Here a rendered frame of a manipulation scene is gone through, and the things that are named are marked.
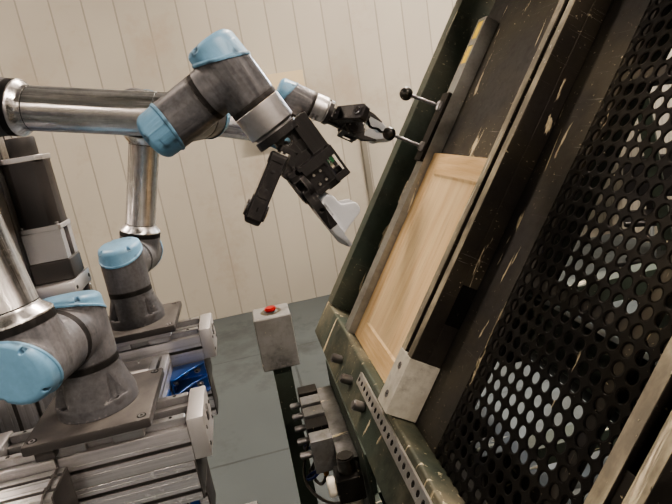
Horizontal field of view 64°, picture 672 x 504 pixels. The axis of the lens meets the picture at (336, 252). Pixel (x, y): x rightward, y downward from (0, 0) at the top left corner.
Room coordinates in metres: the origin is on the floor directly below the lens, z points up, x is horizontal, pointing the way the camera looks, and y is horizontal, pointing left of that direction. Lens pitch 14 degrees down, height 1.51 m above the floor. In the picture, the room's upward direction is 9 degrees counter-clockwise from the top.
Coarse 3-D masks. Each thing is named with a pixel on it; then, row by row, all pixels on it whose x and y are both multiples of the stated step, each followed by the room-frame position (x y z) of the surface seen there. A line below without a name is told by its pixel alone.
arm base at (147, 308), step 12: (144, 288) 1.44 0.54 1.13; (120, 300) 1.41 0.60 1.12; (132, 300) 1.41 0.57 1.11; (144, 300) 1.43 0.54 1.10; (156, 300) 1.46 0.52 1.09; (120, 312) 1.40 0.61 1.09; (132, 312) 1.40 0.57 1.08; (144, 312) 1.41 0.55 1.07; (156, 312) 1.43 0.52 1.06; (120, 324) 1.39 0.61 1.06; (132, 324) 1.39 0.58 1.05; (144, 324) 1.40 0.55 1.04
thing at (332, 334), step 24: (336, 312) 1.63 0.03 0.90; (336, 336) 1.50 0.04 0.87; (360, 360) 1.25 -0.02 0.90; (360, 432) 1.07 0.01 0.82; (408, 432) 0.92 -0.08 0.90; (384, 456) 0.93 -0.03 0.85; (408, 456) 0.85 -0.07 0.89; (432, 456) 0.86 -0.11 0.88; (384, 480) 0.89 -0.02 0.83; (432, 480) 0.77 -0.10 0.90
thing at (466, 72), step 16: (480, 32) 1.53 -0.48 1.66; (480, 48) 1.53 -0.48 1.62; (464, 64) 1.53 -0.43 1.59; (464, 80) 1.52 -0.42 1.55; (464, 96) 1.52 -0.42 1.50; (448, 112) 1.51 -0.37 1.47; (448, 128) 1.51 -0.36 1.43; (432, 144) 1.50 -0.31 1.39; (416, 176) 1.49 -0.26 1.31; (416, 192) 1.49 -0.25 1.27; (400, 208) 1.50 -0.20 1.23; (400, 224) 1.48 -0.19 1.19; (384, 240) 1.51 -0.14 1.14; (384, 256) 1.48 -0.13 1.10; (368, 272) 1.52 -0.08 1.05; (368, 288) 1.47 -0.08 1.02; (352, 320) 1.46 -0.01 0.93
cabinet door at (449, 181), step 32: (448, 160) 1.38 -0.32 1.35; (480, 160) 1.21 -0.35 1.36; (448, 192) 1.30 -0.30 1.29; (416, 224) 1.40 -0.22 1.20; (448, 224) 1.22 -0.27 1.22; (416, 256) 1.30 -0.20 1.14; (384, 288) 1.41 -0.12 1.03; (416, 288) 1.22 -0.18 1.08; (384, 320) 1.31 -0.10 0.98; (384, 352) 1.22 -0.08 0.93
